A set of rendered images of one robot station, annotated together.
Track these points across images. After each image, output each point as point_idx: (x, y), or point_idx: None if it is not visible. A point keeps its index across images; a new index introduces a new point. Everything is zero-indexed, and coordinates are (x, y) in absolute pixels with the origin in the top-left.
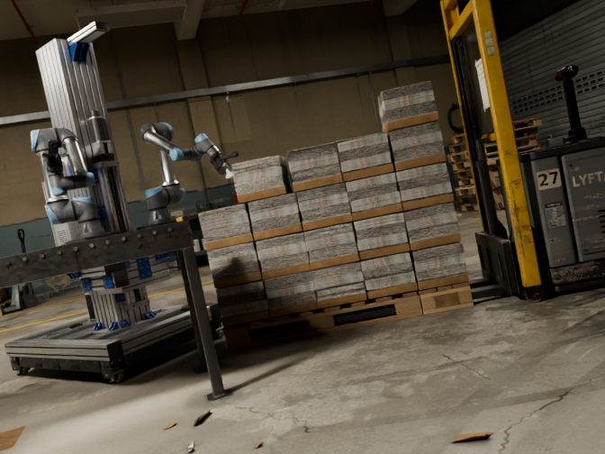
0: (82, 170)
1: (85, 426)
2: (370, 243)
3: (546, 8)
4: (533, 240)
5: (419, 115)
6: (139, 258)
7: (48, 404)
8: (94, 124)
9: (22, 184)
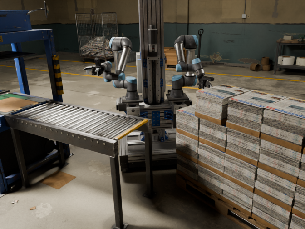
0: (119, 71)
1: (78, 198)
2: (263, 188)
3: None
4: None
5: None
6: (91, 150)
7: (96, 166)
8: (149, 34)
9: (212, 2)
